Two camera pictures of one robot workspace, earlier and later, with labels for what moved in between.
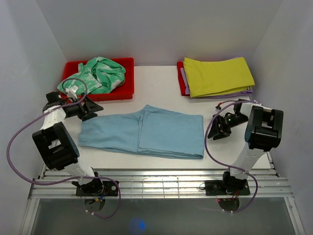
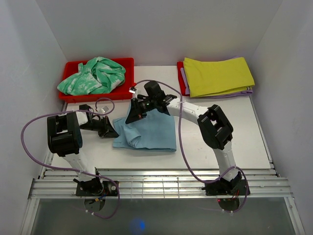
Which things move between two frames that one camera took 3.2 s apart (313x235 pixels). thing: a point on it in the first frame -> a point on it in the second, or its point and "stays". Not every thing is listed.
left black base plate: (98, 187) stays
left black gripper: (81, 116) -> (107, 129)
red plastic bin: (124, 91) stays
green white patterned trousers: (98, 75) stays
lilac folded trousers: (238, 93) stays
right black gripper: (214, 130) -> (134, 114)
